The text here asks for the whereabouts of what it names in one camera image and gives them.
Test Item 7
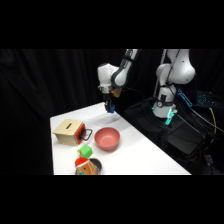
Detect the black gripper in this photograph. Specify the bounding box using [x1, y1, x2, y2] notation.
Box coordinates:
[101, 89, 115, 115]

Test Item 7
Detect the pink bowl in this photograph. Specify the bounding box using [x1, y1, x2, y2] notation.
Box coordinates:
[94, 126, 122, 152]

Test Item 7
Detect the green cube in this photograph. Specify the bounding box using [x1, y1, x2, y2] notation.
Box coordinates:
[79, 144, 94, 159]

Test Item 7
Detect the wooden box with slot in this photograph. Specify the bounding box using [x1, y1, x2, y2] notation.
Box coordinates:
[52, 118, 85, 147]

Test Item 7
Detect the dark round metal tin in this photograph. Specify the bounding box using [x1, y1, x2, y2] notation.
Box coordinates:
[90, 158, 104, 176]

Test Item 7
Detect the green base light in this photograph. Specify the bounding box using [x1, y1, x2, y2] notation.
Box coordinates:
[151, 102, 178, 127]

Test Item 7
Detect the gingerbread plush with red hat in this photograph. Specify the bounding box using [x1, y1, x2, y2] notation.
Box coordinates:
[74, 149, 100, 176]

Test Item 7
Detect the black robot stand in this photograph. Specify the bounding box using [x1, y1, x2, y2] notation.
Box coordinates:
[124, 97, 224, 176]

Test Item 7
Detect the black device with teal lights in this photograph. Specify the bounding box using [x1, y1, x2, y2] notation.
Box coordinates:
[195, 89, 219, 108]

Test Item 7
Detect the tan wrist camera box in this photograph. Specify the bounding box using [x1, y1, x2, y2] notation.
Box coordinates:
[111, 87, 122, 99]

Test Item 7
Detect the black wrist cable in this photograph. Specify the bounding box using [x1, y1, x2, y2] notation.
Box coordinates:
[119, 85, 148, 101]

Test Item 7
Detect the red drawer with black handle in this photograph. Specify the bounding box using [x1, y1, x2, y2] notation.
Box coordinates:
[75, 123, 94, 143]

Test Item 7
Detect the grey cable along arm base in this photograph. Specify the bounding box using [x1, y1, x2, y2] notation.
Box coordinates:
[153, 49, 168, 100]

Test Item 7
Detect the blue cable bundle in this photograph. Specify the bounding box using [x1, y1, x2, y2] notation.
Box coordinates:
[176, 87, 194, 108]

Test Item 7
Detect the yellow cable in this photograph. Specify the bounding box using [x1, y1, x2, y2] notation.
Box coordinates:
[208, 107, 218, 145]

